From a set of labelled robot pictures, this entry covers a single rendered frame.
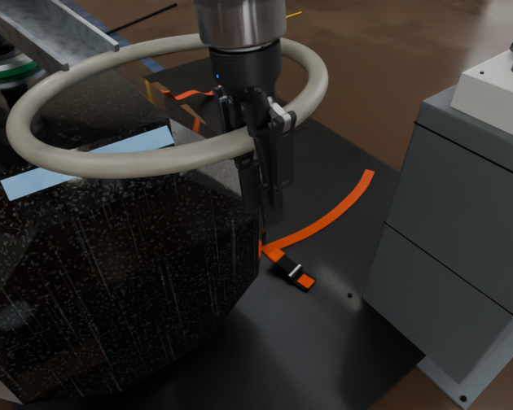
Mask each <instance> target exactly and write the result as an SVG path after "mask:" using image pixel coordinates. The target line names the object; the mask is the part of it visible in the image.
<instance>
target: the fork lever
mask: <svg viewBox="0 0 513 410"><path fill-rule="evenodd" d="M0 35H1V36H2V37H4V38H5V39H6V40H8V41H9V42H10V43H11V44H12V45H13V46H15V47H16V48H17V49H18V50H20V51H21V52H23V53H24V54H25V55H27V56H28V57H29V58H30V59H31V60H32V61H33V62H35V63H36V64H37V65H39V66H40V67H41V68H43V69H44V70H45V71H47V72H48V73H49V74H51V75H52V74H54V73H56V72H58V71H60V70H62V71H63V72H66V71H69V66H70V65H73V64H75V63H77V62H80V61H82V60H84V59H88V58H90V57H92V56H95V55H99V54H102V53H104V52H107V51H110V50H112V51H114V52H115V53H116V52H117V51H119V50H120V47H119V43H118V42H116V41H114V40H113V39H112V38H110V37H109V36H108V35H106V34H105V33H103V32H102V31H100V30H99V29H98V28H96V27H95V26H94V25H92V24H91V23H89V22H88V21H86V20H84V19H83V18H82V17H80V16H79V15H78V14H76V13H75V12H74V11H72V10H70V9H69V8H68V7H66V6H65V5H64V4H62V3H61V2H59V1H58V0H0ZM119 66H120V65H119ZM119 66H116V67H114V68H118V67H119ZM114 68H109V69H107V70H104V71H102V72H99V73H96V74H94V75H92V76H89V77H87V78H85V79H83V80H81V81H78V82H77V83H75V84H73V85H76V84H78V83H81V82H83V81H86V80H88V79H90V78H92V77H95V76H97V75H100V74H102V73H105V72H107V71H110V70H112V69H114ZM73 85H70V86H69V87H71V86H73ZM69 87H68V88H69Z"/></svg>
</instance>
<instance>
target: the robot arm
mask: <svg viewBox="0 0 513 410"><path fill-rule="evenodd" d="M193 2H194V7H195V15H196V20H197V25H198V30H199V38H200V40H201V41H202V43H204V44H205V45H206V46H208V50H209V56H210V60H211V66H212V71H213V79H214V80H215V81H216V82H217V83H218V84H219V86H218V87H215V88H213V89H212V92H213V97H214V99H215V102H216V104H217V109H218V115H219V119H220V123H221V131H222V134H224V133H228V132H231V131H234V130H236V129H240V128H242V127H244V126H247V129H248V135H249V136H250V137H253V140H254V144H255V147H256V154H257V158H258V159H257V158H256V156H255V155H254V150H252V151H250V152H248V153H246V154H243V155H240V156H237V157H234V158H232V159H233V160H234V162H235V167H236V168H237V169H238V174H239V184H240V189H241V195H242V200H243V210H244V211H245V212H246V213H249V212H252V211H253V210H255V209H257V208H259V207H261V213H262V220H263V227H264V228H266V229H269V228H271V227H272V226H274V225H276V224H277V223H279V222H281V221H283V189H284V188H286V187H288V186H290V185H292V184H293V183H294V138H293V130H294V128H295V125H296V120H297V116H296V113H295V112H294V111H289V112H285V111H284V110H283V109H282V108H281V107H280V106H279V100H278V95H277V92H276V89H275V83H276V81H277V79H278V78H279V76H280V75H281V73H282V58H281V43H280V37H282V36H283V35H284V33H285V32H286V30H287V21H286V4H285V0H193ZM510 51H512V52H513V42H512V43H511V47H510ZM511 71H512V72H513V65H512V67H511ZM232 159H230V160H232ZM257 160H258V162H259V164H258V163H257V162H256V161H257ZM253 162H255V163H253ZM252 163H253V164H252ZM259 165H260V167H259ZM260 169H261V174H260ZM261 175H262V179H263V183H261Z"/></svg>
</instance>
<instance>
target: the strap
mask: <svg viewBox="0 0 513 410"><path fill-rule="evenodd" d="M161 92H163V93H166V94H167V96H168V97H169V98H174V99H177V100H180V99H183V98H186V97H188V96H190V95H192V94H196V93H202V92H199V91H196V90H191V91H187V92H185V93H184V94H180V95H178V96H176V97H174V96H173V95H172V94H171V93H170V92H168V91H164V90H161ZM202 94H204V93H202ZM205 94H207V95H213V92H212V91H210V92H208V93H205ZM374 173H375V172H374V171H371V170H368V169H366V171H365V172H364V174H363V176H362V178H361V180H360V181H359V183H358V184H357V186H356V187H355V188H354V190H353V191H352V192H351V193H350V194H349V195H348V196H347V197H346V198H345V199H344V200H343V201H342V202H341V203H340V204H339V205H338V206H337V207H335V208H334V209H333V210H332V211H330V212H329V213H328V214H326V215H325V216H324V217H323V218H321V219H320V220H318V221H316V222H315V223H313V224H311V225H310V226H308V227H306V228H304V229H302V230H301V231H298V232H296V233H294V234H291V235H289V236H286V237H285V238H281V239H279V240H277V241H275V242H272V243H269V244H267V245H264V246H262V247H261V249H262V250H263V252H264V253H265V255H268V254H269V253H270V252H271V251H272V250H273V249H274V248H275V247H277V248H278V249H282V248H284V247H286V246H290V245H291V244H293V243H296V242H299V241H301V240H303V239H305V238H307V237H309V236H311V235H313V234H314V233H316V232H318V231H319V230H321V229H323V228H325V227H326V226H328V225H329V224H330V223H331V222H333V221H334V220H336V219H337V218H338V217H339V216H341V215H342V214H343V213H344V212H345V211H346V210H347V209H349V208H350V207H351V206H352V205H353V204H354V203H355V202H356V201H357V199H358V198H359V197H360V196H361V195H362V194H363V192H364V191H365V190H366V188H367V186H368V185H369V184H370V182H371V178H372V177H373V175H374Z"/></svg>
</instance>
